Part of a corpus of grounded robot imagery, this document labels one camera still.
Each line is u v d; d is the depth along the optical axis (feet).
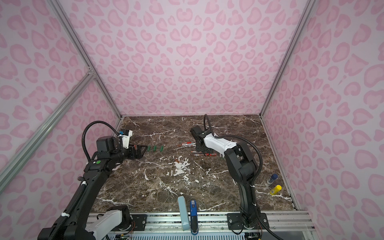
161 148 3.30
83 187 1.54
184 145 3.34
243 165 1.72
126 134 2.26
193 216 2.39
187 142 3.39
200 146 2.40
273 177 2.62
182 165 3.04
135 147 2.30
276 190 2.50
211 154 3.21
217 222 2.46
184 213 2.40
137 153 2.32
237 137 1.67
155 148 3.31
